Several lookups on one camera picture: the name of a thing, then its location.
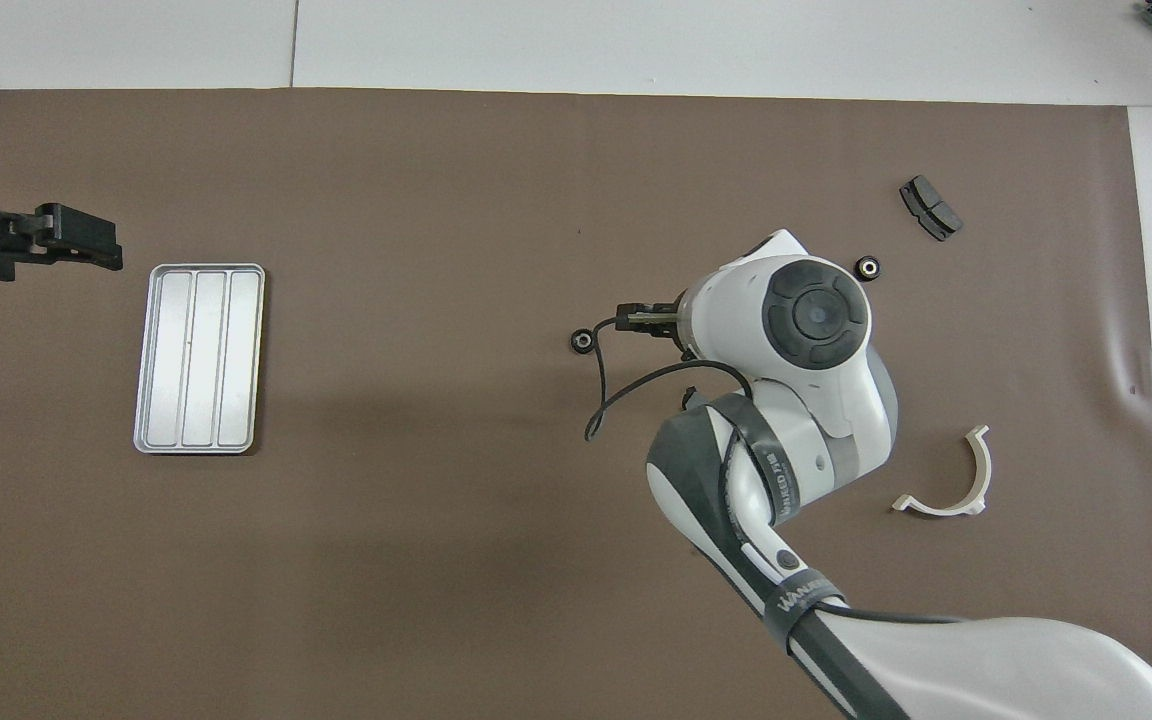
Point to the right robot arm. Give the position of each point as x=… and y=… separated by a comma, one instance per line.
x=796, y=420

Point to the silver metal tray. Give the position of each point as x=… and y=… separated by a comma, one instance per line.
x=199, y=358

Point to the black bearing gear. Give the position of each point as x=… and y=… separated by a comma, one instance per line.
x=868, y=267
x=583, y=341

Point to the black brake pad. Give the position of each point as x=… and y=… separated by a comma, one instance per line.
x=931, y=208

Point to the white curved plastic clamp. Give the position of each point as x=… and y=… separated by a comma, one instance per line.
x=976, y=478

